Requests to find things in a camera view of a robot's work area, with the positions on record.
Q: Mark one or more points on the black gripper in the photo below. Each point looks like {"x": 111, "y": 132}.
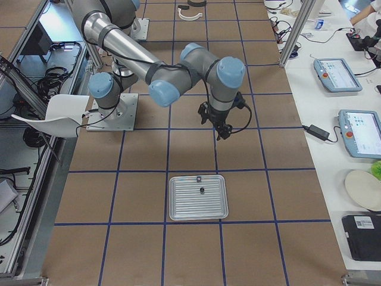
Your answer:
{"x": 216, "y": 117}

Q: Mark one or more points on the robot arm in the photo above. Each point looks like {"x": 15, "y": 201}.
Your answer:
{"x": 107, "y": 24}

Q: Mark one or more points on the ribbed metal tray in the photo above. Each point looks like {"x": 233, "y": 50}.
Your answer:
{"x": 187, "y": 203}

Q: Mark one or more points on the black power adapter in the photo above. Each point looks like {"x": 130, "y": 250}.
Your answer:
{"x": 317, "y": 132}

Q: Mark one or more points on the small black brake pad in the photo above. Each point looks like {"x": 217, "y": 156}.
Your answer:
{"x": 183, "y": 7}

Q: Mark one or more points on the dark curved brake shoe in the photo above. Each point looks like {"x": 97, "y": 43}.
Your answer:
{"x": 193, "y": 3}

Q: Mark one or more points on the upper teach pendant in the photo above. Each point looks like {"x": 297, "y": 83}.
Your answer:
{"x": 336, "y": 76}

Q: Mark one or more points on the teach pendant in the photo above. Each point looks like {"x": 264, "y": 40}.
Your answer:
{"x": 360, "y": 130}
{"x": 336, "y": 76}

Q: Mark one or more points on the lower teach pendant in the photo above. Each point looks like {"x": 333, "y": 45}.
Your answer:
{"x": 360, "y": 130}

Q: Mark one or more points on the white plastic chair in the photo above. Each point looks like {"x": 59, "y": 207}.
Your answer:
{"x": 63, "y": 116}

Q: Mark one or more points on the beige plate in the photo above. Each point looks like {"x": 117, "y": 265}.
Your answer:
{"x": 364, "y": 189}

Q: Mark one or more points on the black box with label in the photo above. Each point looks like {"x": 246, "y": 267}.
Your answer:
{"x": 363, "y": 236}

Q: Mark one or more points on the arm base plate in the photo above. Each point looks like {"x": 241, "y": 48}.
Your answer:
{"x": 139, "y": 29}
{"x": 122, "y": 118}

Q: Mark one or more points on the aluminium frame post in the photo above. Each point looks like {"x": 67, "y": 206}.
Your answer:
{"x": 296, "y": 30}

